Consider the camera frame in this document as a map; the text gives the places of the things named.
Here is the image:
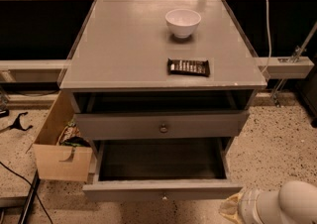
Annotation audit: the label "grey drawer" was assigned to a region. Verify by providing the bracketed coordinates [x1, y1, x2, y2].
[83, 138, 242, 202]
[74, 111, 249, 140]

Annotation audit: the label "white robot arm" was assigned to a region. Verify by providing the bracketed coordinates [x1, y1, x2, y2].
[219, 180, 317, 224]

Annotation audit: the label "grey top drawer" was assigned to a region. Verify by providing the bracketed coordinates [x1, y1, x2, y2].
[74, 111, 249, 140]

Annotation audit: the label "grey wooden drawer cabinet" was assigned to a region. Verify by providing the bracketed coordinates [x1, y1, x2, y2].
[59, 0, 267, 157]

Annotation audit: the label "dark snack bar wrapper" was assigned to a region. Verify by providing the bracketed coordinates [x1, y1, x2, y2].
[167, 59, 210, 77]

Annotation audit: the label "snack bags in box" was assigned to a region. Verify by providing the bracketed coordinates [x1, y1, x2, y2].
[57, 120, 89, 147]

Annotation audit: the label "cardboard box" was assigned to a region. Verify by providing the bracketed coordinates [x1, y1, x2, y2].
[33, 92, 92, 181]

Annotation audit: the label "white ceramic bowl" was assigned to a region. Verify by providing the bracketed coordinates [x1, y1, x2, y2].
[165, 9, 201, 39]

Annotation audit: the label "black tool on floor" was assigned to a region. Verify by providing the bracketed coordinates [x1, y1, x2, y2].
[0, 112, 32, 133]

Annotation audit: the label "white cable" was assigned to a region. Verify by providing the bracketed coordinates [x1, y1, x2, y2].
[249, 0, 273, 74]

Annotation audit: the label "black cable on floor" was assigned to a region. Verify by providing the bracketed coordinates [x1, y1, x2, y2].
[0, 161, 54, 224]

